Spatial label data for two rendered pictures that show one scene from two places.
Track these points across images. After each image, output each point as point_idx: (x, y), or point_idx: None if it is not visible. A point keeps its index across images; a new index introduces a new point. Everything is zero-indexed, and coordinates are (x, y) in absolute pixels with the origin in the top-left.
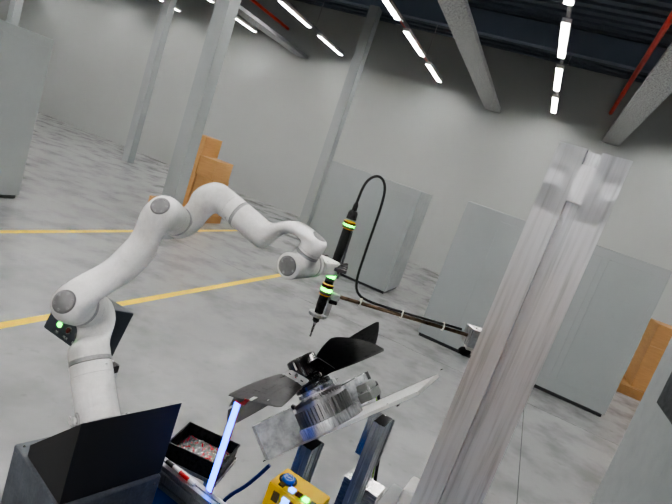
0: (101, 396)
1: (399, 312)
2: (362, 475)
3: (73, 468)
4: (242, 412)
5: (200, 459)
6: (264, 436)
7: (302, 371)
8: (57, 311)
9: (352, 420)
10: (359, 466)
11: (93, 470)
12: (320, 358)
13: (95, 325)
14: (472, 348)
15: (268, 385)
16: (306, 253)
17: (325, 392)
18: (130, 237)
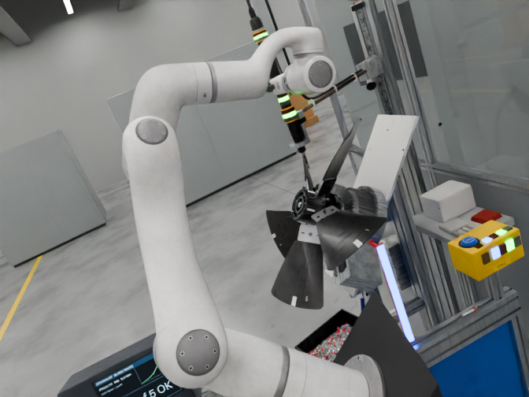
0: (340, 374)
1: (332, 89)
2: (412, 224)
3: None
4: (312, 290)
5: None
6: (362, 273)
7: (319, 206)
8: (208, 370)
9: (391, 190)
10: (405, 222)
11: None
12: (325, 179)
13: None
14: (374, 78)
15: (336, 231)
16: (318, 50)
17: (348, 200)
18: (146, 213)
